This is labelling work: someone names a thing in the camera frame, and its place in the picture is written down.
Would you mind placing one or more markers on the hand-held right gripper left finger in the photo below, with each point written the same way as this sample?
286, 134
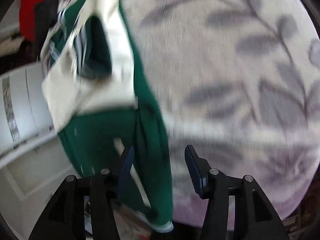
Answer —
126, 173

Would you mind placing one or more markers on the white panelled door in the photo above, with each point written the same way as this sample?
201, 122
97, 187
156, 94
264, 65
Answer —
25, 105

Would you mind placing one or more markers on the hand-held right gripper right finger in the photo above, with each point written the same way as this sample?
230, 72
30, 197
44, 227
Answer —
196, 172

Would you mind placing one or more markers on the red cloth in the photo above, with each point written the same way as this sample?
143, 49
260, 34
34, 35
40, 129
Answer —
32, 10

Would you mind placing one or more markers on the green and white jacket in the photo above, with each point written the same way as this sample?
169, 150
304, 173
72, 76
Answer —
105, 140

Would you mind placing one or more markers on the dark cloth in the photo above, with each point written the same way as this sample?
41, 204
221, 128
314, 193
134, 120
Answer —
45, 17

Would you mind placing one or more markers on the leaf print blanket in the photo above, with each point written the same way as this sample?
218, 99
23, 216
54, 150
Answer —
212, 67

